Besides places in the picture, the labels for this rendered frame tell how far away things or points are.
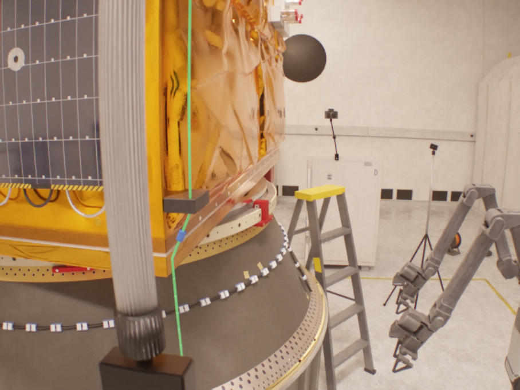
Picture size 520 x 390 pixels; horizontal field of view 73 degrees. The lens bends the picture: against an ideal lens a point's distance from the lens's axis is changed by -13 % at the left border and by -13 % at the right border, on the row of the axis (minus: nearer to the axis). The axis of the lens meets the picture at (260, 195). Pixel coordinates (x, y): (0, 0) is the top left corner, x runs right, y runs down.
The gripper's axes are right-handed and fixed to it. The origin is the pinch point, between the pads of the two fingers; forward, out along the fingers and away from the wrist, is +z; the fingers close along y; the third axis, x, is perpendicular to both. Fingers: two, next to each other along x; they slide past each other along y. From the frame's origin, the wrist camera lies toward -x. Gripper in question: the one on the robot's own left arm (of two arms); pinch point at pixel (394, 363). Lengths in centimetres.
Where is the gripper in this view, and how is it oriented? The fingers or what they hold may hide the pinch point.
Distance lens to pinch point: 156.4
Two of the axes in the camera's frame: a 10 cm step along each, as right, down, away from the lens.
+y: -3.2, 2.0, -9.2
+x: 8.2, 5.5, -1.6
